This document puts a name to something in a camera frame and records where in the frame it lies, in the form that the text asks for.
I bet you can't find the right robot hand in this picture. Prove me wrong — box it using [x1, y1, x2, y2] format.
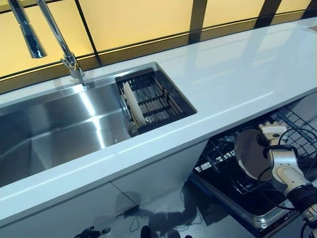
[257, 118, 290, 147]

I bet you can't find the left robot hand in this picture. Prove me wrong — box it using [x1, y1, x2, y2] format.
[74, 225, 112, 238]

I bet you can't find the large cream plate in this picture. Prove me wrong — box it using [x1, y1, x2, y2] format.
[234, 128, 273, 181]

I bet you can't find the small cream plate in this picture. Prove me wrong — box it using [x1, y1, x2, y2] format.
[123, 83, 146, 126]

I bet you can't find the open dishwasher door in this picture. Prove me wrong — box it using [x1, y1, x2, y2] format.
[189, 171, 303, 233]

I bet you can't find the wide white cabinet door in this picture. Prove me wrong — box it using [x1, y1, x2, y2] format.
[0, 179, 139, 238]

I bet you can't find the narrow white cabinet door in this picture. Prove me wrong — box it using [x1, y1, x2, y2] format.
[108, 141, 209, 206]

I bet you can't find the stainless steel sink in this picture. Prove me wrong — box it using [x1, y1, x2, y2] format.
[0, 61, 199, 189]

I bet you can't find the black sink drying rack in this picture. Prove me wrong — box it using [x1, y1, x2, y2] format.
[115, 73, 184, 136]

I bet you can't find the chrome kitchen faucet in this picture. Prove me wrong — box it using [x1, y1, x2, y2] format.
[7, 0, 87, 87]

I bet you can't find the wire dishwasher rack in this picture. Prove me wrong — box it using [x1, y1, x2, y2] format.
[195, 104, 317, 194]

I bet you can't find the thin floor cable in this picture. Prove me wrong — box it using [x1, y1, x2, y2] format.
[132, 215, 142, 234]

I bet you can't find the dark brown window frame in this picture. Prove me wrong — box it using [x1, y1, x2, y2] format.
[0, 0, 317, 95]

